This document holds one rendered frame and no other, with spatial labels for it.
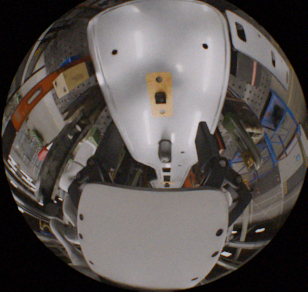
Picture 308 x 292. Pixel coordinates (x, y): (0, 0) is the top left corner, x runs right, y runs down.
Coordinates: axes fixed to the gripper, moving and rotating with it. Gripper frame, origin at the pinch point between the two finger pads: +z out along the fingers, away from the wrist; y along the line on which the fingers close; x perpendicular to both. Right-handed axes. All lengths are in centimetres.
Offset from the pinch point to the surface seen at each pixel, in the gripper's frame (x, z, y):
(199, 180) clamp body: -37.6, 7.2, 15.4
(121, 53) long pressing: 8.5, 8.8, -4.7
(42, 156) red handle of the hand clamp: 0.3, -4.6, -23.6
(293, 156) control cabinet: -182, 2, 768
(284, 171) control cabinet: -302, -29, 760
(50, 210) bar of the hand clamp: 0.5, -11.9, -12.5
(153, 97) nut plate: 0.3, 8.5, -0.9
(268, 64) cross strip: 12.5, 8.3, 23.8
